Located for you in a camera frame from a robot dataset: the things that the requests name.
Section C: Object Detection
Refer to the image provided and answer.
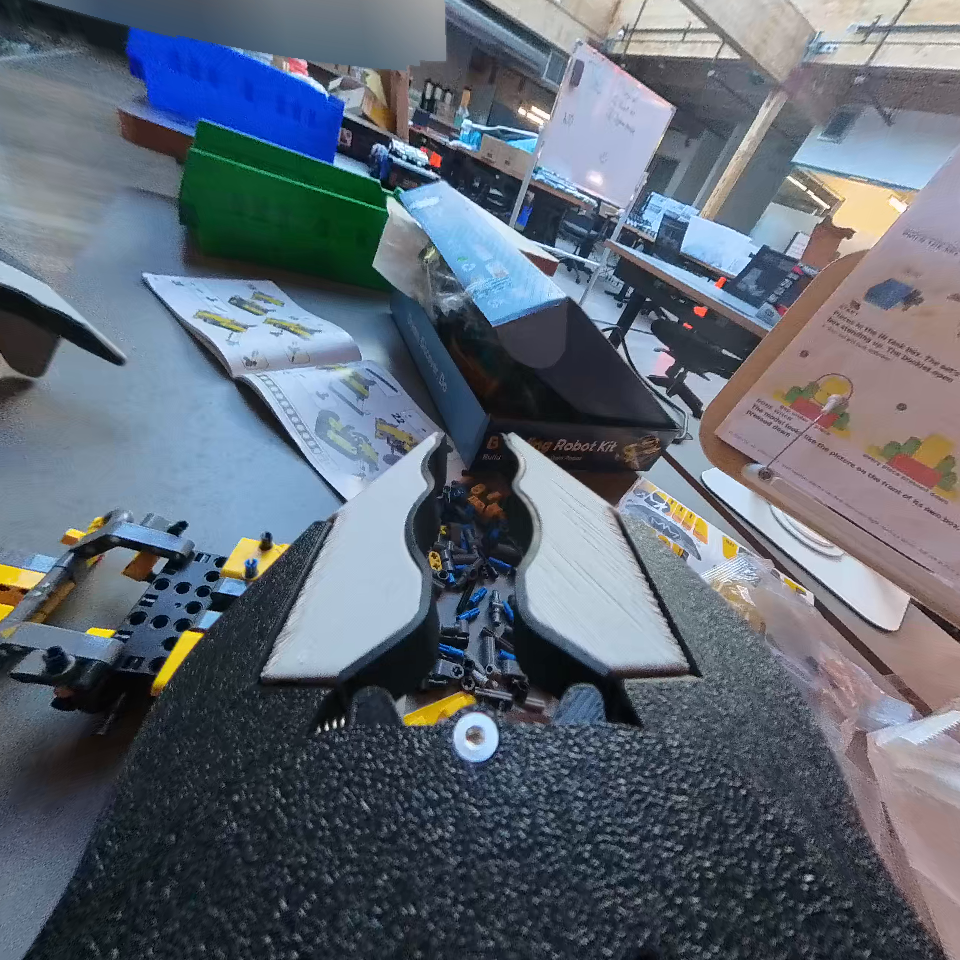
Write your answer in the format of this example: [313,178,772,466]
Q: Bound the white whiteboard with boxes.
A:
[534,41,678,213]

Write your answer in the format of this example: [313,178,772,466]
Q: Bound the white stand base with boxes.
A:
[702,467,914,633]

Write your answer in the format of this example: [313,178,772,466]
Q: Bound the black office chair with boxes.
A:
[647,317,760,421]

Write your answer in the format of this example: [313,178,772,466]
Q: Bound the blue plastic bin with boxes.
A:
[126,28,346,166]

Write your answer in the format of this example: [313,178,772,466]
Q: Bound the clear plastic bag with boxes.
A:
[701,553,826,648]
[765,585,960,942]

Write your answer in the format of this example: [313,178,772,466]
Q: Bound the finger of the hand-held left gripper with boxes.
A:
[0,258,127,380]

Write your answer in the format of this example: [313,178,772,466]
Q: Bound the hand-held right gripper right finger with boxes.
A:
[504,433,691,680]

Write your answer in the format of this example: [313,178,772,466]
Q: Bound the dark blue cardboard box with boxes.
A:
[372,181,685,475]

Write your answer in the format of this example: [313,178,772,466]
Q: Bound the wooden post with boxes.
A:
[699,86,790,220]

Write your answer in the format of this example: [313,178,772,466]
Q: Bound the grey background desk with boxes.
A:
[603,238,777,340]

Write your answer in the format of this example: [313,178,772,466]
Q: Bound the wooden display board with sheet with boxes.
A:
[699,146,960,627]

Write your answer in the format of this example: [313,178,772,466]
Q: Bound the green plastic bin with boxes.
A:
[178,120,396,295]

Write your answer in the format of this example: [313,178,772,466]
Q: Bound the yellow sticker sheet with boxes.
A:
[618,480,816,603]

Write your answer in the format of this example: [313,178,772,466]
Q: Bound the pile of small brick parts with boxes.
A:
[421,480,543,714]

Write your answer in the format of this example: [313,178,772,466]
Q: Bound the white instruction booklet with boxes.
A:
[142,271,445,501]

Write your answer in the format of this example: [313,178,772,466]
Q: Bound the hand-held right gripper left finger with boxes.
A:
[260,433,447,685]

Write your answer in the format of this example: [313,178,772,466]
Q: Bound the yellow toy brick vehicle model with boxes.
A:
[0,510,291,715]

